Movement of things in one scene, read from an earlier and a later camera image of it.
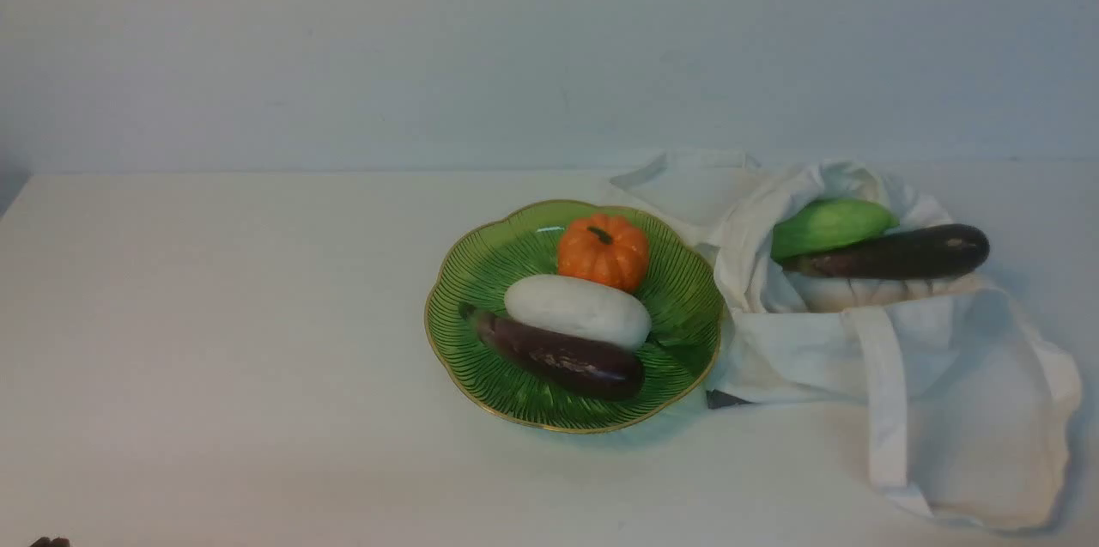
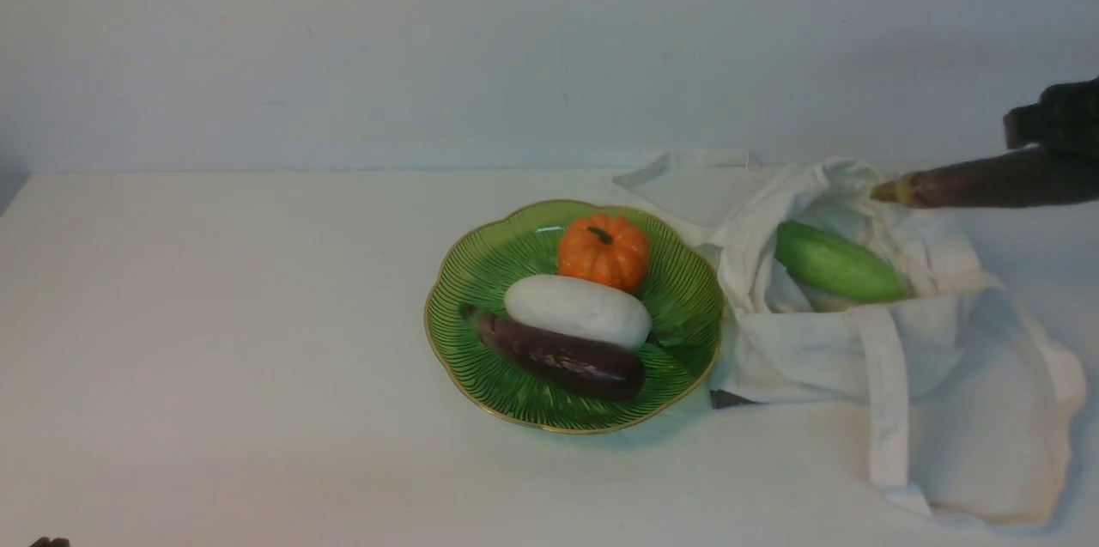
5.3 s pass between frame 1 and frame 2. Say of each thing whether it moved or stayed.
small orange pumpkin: stayed
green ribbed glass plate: stayed
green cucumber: moved
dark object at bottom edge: stayed
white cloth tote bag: stayed
